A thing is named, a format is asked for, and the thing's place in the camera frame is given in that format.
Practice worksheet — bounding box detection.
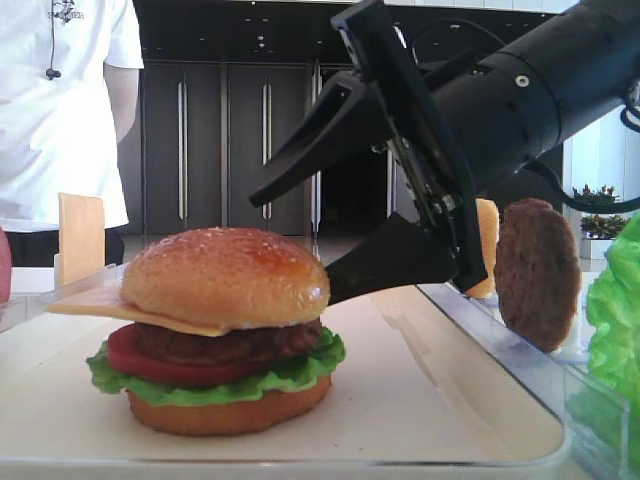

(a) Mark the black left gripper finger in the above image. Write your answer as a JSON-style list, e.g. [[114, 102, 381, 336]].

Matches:
[[326, 213, 458, 305]]

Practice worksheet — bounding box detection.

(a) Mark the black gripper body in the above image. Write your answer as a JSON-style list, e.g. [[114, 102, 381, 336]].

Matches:
[[331, 1, 487, 292]]

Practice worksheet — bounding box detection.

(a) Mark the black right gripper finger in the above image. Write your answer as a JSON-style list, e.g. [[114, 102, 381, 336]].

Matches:
[[249, 72, 391, 207]]

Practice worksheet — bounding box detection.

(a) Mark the golden top bun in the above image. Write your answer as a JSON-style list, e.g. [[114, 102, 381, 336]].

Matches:
[[121, 227, 330, 329]]

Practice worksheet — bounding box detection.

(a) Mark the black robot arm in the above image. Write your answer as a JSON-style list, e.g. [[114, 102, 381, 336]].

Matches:
[[249, 1, 639, 303]]

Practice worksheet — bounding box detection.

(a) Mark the standing brown meat patty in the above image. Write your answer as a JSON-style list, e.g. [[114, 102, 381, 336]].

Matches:
[[494, 198, 581, 353]]

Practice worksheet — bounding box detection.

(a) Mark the brown meat patty on burger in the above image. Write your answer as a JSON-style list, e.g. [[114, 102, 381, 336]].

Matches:
[[134, 319, 323, 366]]

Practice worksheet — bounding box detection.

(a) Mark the green lettuce leaf on burger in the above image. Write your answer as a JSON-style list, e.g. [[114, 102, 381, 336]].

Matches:
[[86, 327, 346, 407]]

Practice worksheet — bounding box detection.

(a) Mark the standing green lettuce leaf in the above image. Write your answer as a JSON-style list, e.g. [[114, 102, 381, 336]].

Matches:
[[568, 216, 639, 479]]

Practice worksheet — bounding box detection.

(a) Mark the standing orange cheese slice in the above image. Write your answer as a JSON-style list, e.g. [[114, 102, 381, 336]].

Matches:
[[58, 193, 105, 286]]

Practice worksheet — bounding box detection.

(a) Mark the red tomato slice on burger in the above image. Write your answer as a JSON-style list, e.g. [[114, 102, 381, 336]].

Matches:
[[106, 326, 271, 387]]

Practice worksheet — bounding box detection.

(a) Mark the orange cheese slice on burger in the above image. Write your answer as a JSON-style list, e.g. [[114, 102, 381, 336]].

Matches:
[[46, 285, 229, 337]]

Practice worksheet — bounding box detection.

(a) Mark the standing red tomato slice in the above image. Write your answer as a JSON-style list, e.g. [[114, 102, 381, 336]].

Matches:
[[0, 229, 12, 303]]

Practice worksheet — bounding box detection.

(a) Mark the standing bun slice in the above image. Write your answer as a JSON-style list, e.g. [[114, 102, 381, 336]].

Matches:
[[465, 198, 500, 299]]

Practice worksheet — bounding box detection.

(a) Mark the cream rectangular tray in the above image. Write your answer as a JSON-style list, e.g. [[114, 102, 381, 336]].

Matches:
[[1, 287, 570, 479]]

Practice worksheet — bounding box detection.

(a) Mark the flower planter box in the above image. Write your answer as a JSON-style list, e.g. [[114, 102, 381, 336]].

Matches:
[[572, 184, 629, 260]]

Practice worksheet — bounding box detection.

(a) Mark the bottom bun slice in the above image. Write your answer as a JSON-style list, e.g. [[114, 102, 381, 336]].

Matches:
[[127, 376, 332, 437]]

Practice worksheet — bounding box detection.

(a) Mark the person in white shirt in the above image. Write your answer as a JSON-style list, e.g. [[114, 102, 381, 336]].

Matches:
[[1, 1, 143, 267]]

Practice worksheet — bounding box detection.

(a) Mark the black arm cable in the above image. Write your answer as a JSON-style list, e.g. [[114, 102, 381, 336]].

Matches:
[[409, 17, 640, 207]]

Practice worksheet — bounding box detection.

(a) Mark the right long clear rail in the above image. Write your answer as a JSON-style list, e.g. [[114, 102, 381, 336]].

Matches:
[[418, 284, 637, 479]]

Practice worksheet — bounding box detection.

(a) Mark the long clear rail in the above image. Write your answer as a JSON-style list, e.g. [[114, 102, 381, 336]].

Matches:
[[418, 284, 637, 479], [1, 264, 127, 332]]

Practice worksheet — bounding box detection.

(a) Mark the left long clear rail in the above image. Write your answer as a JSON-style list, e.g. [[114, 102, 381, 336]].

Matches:
[[1, 264, 127, 332]]

